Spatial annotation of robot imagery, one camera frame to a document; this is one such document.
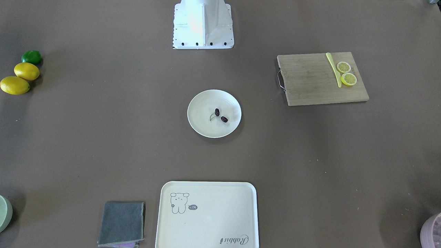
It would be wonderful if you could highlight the dark red cherry pair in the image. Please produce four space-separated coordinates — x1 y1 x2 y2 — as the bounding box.
209 108 228 123

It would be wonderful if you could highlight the round cream plate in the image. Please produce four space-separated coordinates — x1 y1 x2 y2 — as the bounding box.
187 89 242 138

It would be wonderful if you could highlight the cream rectangular tray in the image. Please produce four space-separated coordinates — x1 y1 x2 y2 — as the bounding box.
155 182 259 248

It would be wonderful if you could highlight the wooden cutting board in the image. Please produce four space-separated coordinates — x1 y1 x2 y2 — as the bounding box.
277 52 370 106

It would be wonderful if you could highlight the yellow-green plastic knife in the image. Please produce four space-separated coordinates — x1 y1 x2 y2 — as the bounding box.
326 52 342 88

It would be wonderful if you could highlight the lemon slice upper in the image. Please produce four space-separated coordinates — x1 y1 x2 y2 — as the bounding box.
336 61 352 73

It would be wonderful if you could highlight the lemon slice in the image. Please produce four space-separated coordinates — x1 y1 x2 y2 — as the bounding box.
340 72 358 86
336 61 352 73

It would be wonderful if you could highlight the lemon slice lower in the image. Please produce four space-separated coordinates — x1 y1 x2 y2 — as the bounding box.
340 72 358 86

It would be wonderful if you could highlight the folded grey cloth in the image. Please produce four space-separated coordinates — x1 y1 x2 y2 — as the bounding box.
97 201 144 248

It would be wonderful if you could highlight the green lime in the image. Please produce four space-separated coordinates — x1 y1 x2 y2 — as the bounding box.
21 50 42 65

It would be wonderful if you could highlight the yellow lemon near lime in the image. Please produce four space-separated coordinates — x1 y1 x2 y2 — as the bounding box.
14 62 40 81

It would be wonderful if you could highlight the yellow lemon outer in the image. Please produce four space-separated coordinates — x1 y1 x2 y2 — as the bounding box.
1 76 31 95

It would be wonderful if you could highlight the mint green bowl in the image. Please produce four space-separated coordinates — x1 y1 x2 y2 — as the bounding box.
0 196 13 232

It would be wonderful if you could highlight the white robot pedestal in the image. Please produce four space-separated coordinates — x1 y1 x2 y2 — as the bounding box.
172 0 234 49

